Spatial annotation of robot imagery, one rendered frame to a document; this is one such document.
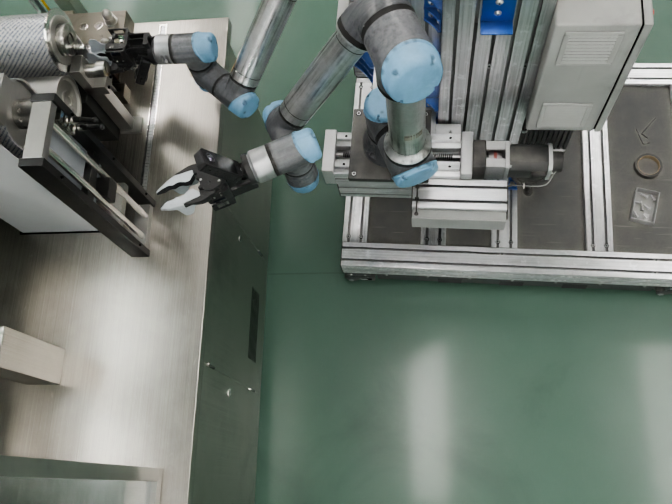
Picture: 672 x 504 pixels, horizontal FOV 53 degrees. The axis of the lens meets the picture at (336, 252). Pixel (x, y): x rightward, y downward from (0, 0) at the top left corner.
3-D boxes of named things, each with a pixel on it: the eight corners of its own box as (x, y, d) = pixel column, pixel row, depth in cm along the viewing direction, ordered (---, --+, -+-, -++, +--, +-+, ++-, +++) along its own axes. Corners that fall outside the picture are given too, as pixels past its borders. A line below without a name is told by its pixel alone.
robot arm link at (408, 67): (418, 135, 179) (416, -6, 128) (441, 182, 174) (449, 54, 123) (376, 152, 179) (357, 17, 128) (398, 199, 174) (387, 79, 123)
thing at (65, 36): (68, 16, 161) (81, 44, 167) (60, 17, 162) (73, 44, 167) (58, 35, 157) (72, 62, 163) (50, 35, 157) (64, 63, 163)
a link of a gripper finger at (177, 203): (173, 229, 149) (211, 208, 150) (163, 215, 144) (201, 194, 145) (168, 218, 150) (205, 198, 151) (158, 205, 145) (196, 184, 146)
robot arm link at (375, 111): (400, 99, 184) (399, 70, 171) (420, 140, 179) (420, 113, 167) (359, 116, 184) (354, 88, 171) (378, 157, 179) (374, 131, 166)
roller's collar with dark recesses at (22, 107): (51, 133, 147) (35, 118, 141) (25, 134, 148) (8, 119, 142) (56, 107, 150) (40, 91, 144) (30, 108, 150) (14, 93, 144)
